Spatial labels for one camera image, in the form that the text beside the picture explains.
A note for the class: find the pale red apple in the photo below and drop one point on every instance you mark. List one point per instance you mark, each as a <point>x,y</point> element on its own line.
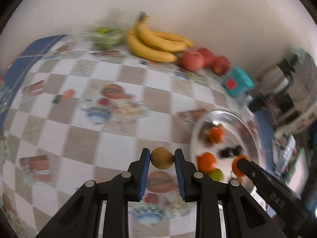
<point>192,60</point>

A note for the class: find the small orange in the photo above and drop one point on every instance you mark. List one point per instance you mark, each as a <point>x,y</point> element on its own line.
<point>234,171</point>
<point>216,135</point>

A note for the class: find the plastic bag of green fruit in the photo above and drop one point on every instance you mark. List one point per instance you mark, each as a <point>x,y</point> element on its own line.
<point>106,37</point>

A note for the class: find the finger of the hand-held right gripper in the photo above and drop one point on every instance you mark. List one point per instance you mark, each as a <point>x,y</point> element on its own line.
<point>250,169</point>

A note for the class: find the teal plastic box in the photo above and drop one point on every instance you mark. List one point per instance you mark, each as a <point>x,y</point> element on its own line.
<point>237,81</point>

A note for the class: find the brown kiwi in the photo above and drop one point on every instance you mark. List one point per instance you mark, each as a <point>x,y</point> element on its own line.
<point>203,135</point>
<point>162,158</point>

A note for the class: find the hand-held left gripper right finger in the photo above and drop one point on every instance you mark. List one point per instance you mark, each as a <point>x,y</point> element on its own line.
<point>179,176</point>

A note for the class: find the steel thermos jug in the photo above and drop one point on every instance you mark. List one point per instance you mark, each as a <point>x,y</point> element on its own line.
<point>277,79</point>

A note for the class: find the dark round fruit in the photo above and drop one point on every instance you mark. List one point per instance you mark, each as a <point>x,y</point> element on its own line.
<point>224,153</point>
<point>238,150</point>

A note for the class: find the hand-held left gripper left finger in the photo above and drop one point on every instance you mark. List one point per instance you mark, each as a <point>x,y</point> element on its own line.
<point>145,176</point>

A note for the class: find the printed checkered tablecloth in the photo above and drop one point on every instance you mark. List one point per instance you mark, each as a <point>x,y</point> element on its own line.
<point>99,138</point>

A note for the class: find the round metal bowl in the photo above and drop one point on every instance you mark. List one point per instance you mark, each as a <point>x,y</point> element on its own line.
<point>237,129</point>

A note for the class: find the large orange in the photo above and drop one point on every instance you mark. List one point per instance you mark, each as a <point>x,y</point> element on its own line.
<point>206,162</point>

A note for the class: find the yellow banana bunch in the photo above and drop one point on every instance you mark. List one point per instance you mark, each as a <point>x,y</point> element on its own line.
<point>153,44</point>

